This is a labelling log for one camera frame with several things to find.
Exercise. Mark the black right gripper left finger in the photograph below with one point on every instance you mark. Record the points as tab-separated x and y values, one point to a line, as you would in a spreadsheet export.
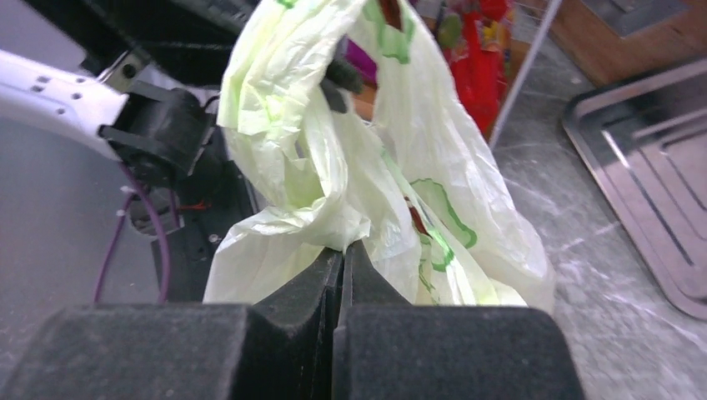
278	348

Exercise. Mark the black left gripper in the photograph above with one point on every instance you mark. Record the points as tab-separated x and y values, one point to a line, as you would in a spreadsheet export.
190	41

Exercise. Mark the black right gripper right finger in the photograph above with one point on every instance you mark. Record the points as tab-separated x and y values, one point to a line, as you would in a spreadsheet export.
384	347

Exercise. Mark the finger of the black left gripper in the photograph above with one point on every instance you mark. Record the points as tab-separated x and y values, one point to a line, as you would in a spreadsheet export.
340	76

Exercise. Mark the green avocado plastic bag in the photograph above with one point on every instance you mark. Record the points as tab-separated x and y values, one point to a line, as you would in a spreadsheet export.
416	183

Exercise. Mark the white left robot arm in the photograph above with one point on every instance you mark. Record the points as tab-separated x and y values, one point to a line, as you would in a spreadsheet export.
174	90

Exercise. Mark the purple grape snack bag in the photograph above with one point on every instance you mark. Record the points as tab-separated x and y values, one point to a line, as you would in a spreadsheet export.
362	61

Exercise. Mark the red snack bag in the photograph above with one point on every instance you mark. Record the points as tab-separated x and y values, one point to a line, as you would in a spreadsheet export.
475	37

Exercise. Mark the metal tray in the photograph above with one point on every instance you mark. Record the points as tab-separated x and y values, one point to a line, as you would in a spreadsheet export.
644	141

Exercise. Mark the white wire shelf rack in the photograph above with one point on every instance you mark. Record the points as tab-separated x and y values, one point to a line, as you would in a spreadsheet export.
536	20

